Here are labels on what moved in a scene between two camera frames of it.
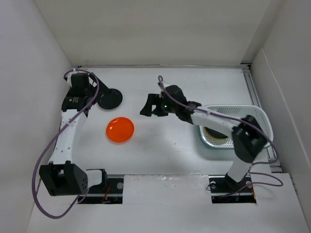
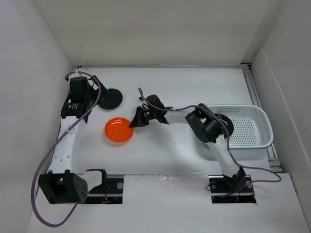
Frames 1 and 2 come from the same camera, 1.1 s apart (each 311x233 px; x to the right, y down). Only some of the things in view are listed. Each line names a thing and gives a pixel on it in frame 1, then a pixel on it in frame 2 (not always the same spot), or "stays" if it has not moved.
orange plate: x=120 y=129 stays
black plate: x=110 y=99 stays
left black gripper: x=93 y=80 stays
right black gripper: x=152 y=100 to x=139 y=120
